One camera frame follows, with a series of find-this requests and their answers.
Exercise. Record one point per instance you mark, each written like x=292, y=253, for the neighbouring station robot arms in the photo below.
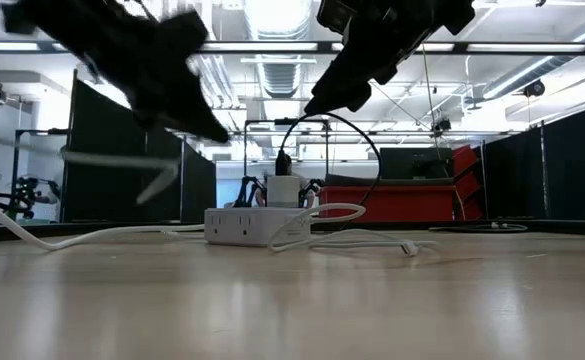
x=246, y=192
x=24, y=192

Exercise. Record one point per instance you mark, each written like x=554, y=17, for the black overhead crossbar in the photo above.
x=459, y=47

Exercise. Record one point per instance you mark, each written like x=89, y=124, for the white USB wall charger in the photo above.
x=283, y=192

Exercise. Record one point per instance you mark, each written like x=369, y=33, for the black aluminium table frame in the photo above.
x=562, y=226

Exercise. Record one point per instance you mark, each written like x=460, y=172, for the black divider panel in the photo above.
x=572, y=170
x=112, y=190

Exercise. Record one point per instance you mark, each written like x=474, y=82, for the black monitor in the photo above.
x=412, y=162

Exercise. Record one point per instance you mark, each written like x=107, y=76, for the white square power strip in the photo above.
x=237, y=227

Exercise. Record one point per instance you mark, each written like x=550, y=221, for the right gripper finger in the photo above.
x=361, y=100
x=334, y=90

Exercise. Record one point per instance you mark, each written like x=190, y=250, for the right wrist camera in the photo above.
x=334, y=15

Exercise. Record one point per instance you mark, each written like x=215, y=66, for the small black hanging camera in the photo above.
x=441, y=125

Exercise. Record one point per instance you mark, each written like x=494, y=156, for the red bin shelf rack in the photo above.
x=464, y=160

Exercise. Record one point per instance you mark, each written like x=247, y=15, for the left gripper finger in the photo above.
x=199, y=112
x=162, y=107

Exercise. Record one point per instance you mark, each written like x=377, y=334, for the red storage bin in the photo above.
x=412, y=205

